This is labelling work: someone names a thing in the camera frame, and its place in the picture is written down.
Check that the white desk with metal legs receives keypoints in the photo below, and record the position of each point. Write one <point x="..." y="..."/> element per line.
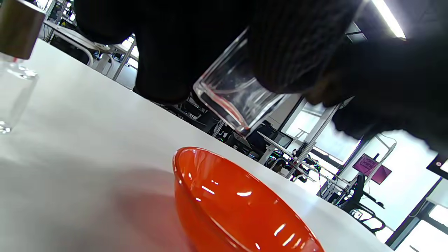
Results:
<point x="70" y="35"/>

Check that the black computer monitor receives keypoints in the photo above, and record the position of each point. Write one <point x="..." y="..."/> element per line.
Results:
<point x="276" y="138"/>

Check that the red glossy bowl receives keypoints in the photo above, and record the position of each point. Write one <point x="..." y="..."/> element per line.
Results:
<point x="224" y="206"/>

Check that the person's left hand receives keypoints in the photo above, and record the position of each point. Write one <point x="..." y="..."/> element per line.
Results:
<point x="385" y="87"/>

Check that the white metal frame workstation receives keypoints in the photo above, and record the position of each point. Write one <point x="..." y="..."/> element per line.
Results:
<point x="315" y="140"/>

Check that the long ceiling light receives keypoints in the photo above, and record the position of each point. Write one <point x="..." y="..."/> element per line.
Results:
<point x="388" y="17"/>

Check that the purple display screen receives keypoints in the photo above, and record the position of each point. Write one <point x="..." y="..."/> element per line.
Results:
<point x="367" y="164"/>

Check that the black office chair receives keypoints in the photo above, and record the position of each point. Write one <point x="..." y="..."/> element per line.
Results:
<point x="357" y="196"/>

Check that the clear square glass container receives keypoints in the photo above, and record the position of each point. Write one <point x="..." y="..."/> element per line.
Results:
<point x="227" y="87"/>

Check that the clear jar with wooden lid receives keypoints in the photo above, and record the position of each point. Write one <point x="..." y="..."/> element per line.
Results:
<point x="15" y="31"/>

